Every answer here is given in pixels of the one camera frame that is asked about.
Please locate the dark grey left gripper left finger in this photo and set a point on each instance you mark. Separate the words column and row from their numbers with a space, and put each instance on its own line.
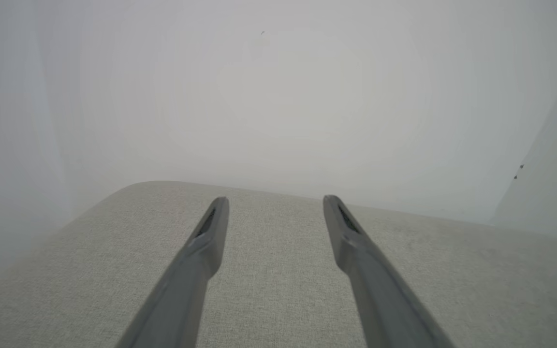
column 186, row 290

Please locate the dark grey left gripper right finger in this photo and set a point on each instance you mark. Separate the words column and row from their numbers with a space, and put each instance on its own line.
column 380, row 299

